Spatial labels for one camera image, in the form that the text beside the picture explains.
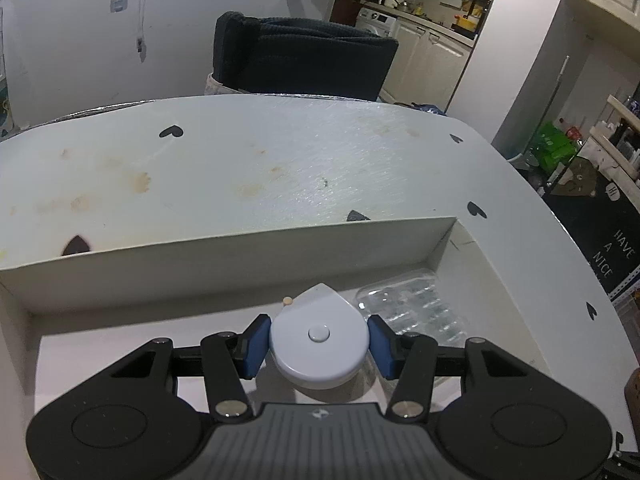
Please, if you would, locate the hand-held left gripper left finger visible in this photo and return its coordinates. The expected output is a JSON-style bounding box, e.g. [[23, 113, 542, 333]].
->
[[107, 313, 273, 419]]

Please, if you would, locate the white washing machine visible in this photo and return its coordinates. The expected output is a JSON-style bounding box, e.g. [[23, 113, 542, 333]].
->
[[356, 7, 401, 39]]

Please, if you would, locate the green plastic bag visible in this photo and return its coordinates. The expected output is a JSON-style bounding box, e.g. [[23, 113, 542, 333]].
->
[[529, 121, 582, 172]]

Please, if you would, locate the white round tape measure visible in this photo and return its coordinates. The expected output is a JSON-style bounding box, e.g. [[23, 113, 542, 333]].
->
[[269, 282, 371, 391]]

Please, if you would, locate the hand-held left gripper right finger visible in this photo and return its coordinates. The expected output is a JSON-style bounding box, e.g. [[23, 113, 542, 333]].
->
[[367, 313, 540, 419]]

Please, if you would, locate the white mop pole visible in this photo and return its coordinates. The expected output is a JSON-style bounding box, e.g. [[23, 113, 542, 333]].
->
[[545, 55, 572, 128]]

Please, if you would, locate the black printed banner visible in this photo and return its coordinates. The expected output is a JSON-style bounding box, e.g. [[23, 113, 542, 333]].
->
[[542, 157, 640, 302]]

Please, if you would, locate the white kitchen cabinet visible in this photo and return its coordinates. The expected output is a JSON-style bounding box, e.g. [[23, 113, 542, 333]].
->
[[379, 14, 476, 114]]

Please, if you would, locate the white cardboard box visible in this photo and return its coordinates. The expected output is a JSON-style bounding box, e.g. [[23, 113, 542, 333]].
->
[[0, 216, 555, 480]]

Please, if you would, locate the dark chair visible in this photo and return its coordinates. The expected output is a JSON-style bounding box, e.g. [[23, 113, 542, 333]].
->
[[212, 11, 400, 103]]

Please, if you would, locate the white heart-print table cover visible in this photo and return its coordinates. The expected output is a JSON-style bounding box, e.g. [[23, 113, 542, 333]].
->
[[0, 94, 640, 480]]

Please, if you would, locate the clear plastic tray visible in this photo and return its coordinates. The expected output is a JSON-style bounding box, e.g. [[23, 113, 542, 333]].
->
[[354, 268, 469, 387]]

